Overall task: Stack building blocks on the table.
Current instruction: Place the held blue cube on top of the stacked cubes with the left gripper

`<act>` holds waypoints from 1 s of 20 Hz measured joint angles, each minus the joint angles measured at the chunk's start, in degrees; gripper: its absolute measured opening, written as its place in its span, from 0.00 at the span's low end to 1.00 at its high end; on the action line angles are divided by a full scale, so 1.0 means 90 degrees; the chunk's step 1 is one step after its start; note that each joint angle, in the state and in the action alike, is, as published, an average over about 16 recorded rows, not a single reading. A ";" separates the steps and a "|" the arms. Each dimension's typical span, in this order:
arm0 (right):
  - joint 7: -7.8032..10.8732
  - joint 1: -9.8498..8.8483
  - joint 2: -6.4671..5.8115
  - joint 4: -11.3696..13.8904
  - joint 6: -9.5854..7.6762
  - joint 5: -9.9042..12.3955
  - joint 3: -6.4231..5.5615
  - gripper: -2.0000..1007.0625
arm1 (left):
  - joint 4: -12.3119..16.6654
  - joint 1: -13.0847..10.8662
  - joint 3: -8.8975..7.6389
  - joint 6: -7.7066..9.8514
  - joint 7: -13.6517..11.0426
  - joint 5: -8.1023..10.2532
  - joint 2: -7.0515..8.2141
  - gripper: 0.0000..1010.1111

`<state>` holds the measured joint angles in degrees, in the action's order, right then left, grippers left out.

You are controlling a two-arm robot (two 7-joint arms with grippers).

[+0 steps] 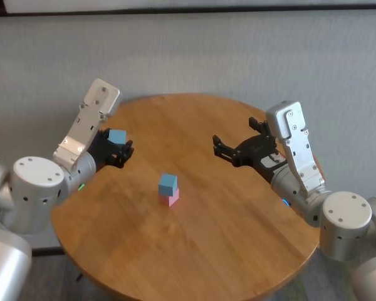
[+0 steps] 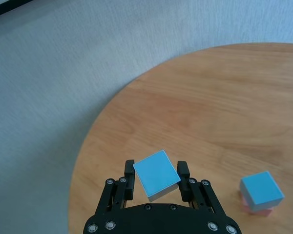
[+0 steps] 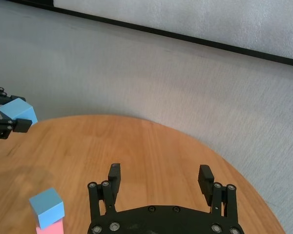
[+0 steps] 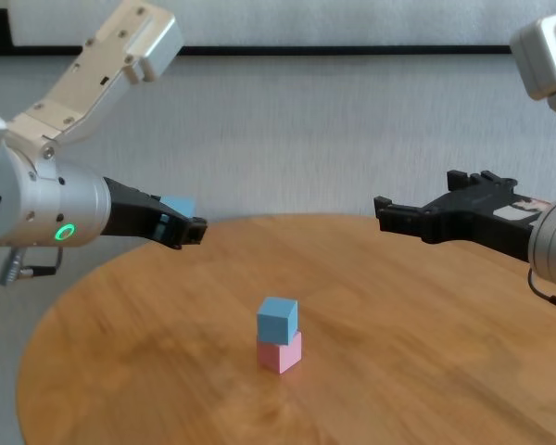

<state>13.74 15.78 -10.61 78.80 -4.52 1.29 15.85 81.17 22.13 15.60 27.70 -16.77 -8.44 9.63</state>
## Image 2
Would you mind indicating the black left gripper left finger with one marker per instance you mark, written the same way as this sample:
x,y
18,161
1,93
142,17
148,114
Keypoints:
x,y
128,185

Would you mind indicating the pink cube block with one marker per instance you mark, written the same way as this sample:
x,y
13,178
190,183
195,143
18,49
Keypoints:
x,y
261,212

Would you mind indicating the blue cube block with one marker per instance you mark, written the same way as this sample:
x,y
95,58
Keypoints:
x,y
156,175
261,190

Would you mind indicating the black wall strip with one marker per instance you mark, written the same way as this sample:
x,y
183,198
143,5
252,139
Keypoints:
x,y
7,8

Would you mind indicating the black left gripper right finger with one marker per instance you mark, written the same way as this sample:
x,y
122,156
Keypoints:
x,y
185,182

